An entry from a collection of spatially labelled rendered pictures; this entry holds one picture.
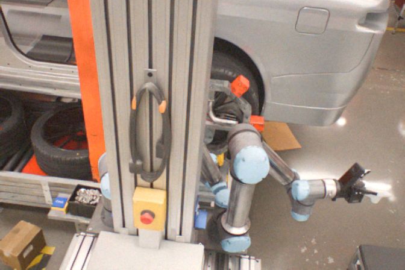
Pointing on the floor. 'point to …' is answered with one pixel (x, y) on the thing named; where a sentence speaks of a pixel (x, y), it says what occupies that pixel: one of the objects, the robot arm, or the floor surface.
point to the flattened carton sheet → (279, 136)
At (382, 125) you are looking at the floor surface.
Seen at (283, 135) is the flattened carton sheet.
